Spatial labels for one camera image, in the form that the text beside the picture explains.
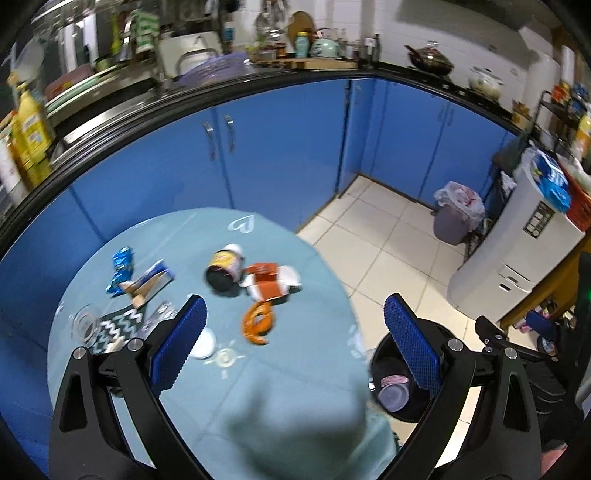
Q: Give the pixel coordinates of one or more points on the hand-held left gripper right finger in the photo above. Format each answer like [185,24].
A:
[411,341]

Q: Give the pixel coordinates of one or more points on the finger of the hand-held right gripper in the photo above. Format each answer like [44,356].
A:
[491,330]
[540,323]

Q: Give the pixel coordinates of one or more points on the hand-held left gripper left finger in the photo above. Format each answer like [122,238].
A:
[180,341]

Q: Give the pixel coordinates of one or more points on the white round lid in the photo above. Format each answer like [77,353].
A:
[206,344]

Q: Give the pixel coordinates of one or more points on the dark zigzag patterned packet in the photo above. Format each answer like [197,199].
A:
[122,325]

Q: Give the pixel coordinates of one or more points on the black round trash bin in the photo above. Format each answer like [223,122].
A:
[397,401]

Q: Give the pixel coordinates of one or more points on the dark jar with yellow label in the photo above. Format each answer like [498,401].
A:
[224,272]

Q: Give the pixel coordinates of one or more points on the orange and white packet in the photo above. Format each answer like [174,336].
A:
[270,284]

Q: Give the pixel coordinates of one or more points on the small clear plastic lid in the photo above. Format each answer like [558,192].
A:
[226,357]

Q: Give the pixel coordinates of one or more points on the clear plastic cup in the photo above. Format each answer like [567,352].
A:
[392,394]

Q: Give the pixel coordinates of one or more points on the blue and tan snack packet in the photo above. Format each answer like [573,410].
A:
[147,284]

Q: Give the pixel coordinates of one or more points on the white tall appliance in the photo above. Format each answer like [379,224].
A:
[510,249]

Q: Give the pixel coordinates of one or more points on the blue crumpled snack wrapper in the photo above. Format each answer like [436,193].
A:
[121,272]

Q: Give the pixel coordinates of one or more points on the round table with teal cloth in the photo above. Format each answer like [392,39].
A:
[240,415]

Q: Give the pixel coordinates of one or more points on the grey bin with white bag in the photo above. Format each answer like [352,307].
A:
[455,212]

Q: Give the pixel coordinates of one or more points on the red plastic basket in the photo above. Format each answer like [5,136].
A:
[579,201]

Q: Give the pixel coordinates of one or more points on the blue plastic packet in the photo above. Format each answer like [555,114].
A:
[549,177]

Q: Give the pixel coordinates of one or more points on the orange juice bottle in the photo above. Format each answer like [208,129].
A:
[584,134]

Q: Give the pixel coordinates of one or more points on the black metal rack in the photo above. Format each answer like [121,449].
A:
[556,115]

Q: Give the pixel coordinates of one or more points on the blue kitchen cabinets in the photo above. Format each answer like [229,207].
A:
[286,152]

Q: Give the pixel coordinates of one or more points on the white ceramic pot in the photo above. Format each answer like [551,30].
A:
[485,81]

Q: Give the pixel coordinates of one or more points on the yellow oil bottle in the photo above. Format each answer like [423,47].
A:
[30,134]

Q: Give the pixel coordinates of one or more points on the purple plastic colander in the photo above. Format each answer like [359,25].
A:
[214,67]

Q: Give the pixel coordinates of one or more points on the dark wok with lid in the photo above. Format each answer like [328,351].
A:
[429,57]

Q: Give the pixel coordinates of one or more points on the long wooden cutting board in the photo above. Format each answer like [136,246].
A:
[307,63]

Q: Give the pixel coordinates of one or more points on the metal dish rack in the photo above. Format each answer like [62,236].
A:
[83,50]

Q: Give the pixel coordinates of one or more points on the teal kettle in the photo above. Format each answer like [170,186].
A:
[325,46]

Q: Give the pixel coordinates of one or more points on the green striped towel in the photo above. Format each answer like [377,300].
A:
[143,27]

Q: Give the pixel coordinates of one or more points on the blue jar with yellow lid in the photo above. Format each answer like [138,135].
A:
[301,44]

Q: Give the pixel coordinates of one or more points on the round wooden board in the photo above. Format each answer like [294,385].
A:
[300,23]

